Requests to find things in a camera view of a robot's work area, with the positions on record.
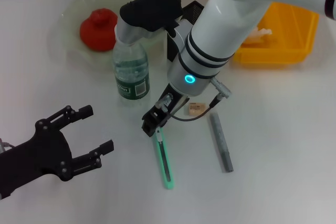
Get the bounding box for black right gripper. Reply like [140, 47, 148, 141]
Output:
[141, 83, 190, 137]

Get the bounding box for left arm cable with connector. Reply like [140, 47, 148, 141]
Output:
[0, 138, 15, 154]

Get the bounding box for grey marker pen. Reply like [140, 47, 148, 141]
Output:
[209, 113, 234, 174]

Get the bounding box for beige eraser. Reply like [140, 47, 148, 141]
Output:
[187, 101, 206, 116]

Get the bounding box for clear green-label water bottle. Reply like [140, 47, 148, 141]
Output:
[112, 24, 151, 107]

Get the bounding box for green pen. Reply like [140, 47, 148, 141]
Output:
[153, 128, 175, 190]

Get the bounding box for right arm cable with connectors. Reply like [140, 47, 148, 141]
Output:
[154, 76, 234, 122]

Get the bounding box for green glass fruit plate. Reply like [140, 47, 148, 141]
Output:
[48, 0, 169, 72]

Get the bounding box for white paper ball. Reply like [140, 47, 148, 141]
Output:
[245, 26, 274, 44]

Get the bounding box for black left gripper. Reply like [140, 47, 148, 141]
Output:
[0, 105, 115, 200]

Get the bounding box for black mesh pen holder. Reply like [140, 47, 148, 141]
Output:
[166, 0, 205, 63]

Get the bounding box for red orange fruit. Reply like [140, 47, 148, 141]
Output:
[79, 8, 119, 52]

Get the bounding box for yellow plastic bin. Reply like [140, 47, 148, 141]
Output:
[233, 1, 320, 65]

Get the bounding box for right wrist camera housing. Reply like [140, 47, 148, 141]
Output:
[115, 0, 184, 45]

